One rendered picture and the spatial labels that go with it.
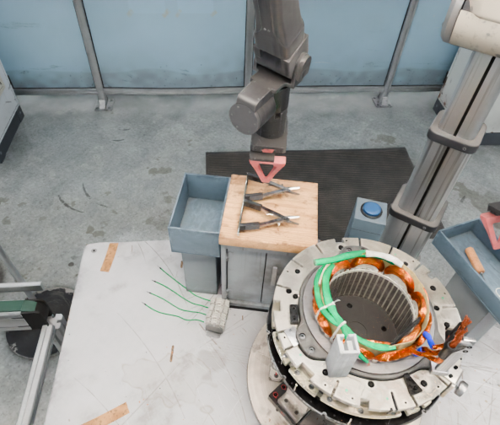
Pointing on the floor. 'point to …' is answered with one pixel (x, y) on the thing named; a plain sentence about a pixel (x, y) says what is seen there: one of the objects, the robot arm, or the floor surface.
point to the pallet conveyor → (23, 319)
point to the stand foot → (22, 340)
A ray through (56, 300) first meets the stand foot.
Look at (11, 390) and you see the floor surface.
